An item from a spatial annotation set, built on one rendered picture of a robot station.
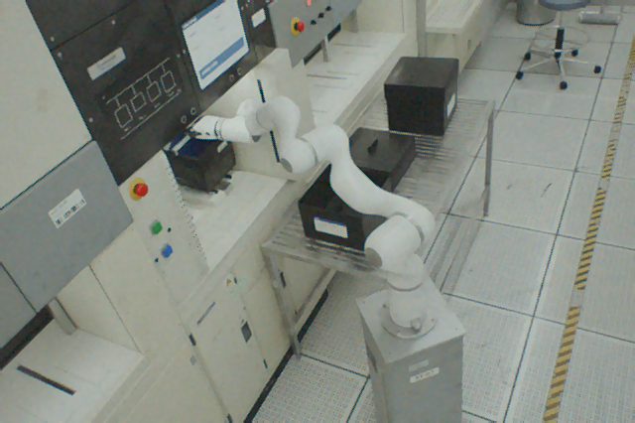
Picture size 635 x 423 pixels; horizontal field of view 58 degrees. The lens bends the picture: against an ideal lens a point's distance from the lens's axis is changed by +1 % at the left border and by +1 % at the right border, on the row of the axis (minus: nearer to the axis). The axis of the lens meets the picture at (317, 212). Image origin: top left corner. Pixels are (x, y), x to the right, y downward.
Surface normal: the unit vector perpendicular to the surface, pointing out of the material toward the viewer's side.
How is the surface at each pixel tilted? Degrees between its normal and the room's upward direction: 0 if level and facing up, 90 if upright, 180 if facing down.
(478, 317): 0
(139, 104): 90
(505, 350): 0
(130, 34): 90
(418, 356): 90
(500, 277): 0
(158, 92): 90
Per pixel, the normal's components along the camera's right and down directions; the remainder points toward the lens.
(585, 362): -0.15, -0.76
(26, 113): 0.88, 0.19
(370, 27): -0.45, 0.62
